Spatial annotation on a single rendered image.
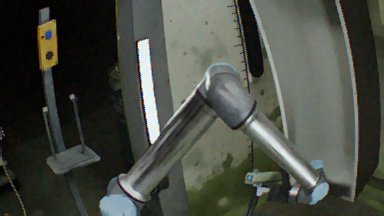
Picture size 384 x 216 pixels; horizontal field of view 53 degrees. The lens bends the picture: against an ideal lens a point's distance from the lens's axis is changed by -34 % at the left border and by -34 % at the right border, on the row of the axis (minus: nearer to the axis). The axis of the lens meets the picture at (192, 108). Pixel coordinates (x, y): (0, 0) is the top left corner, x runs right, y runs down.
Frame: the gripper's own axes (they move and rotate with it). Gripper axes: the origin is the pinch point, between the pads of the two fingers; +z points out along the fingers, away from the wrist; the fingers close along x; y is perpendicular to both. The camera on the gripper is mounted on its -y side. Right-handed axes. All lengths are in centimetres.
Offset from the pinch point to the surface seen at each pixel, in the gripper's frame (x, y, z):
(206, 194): 59, 19, 58
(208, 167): 52, 2, 57
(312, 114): 56, -37, 0
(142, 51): -9, -47, 67
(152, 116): 7, -19, 66
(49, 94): -41, -17, 104
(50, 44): -55, -43, 99
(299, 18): 24, -84, 2
